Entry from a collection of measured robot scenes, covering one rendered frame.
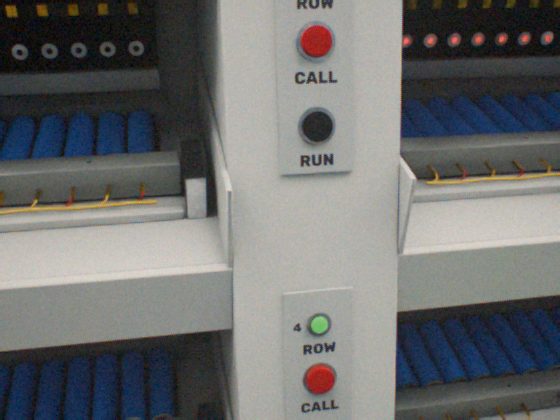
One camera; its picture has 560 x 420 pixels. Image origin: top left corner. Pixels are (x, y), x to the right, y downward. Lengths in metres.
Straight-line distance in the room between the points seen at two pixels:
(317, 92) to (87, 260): 0.15
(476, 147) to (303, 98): 0.15
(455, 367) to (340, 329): 0.18
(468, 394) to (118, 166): 0.30
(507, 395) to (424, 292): 0.15
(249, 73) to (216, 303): 0.13
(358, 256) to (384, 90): 0.09
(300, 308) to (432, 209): 0.11
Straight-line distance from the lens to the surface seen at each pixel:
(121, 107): 0.48
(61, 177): 0.40
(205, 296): 0.36
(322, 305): 0.37
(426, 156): 0.44
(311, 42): 0.33
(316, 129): 0.34
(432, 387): 0.51
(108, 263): 0.36
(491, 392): 0.52
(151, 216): 0.39
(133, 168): 0.40
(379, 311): 0.38
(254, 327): 0.36
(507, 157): 0.46
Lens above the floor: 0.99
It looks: 14 degrees down
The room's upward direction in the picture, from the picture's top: 2 degrees counter-clockwise
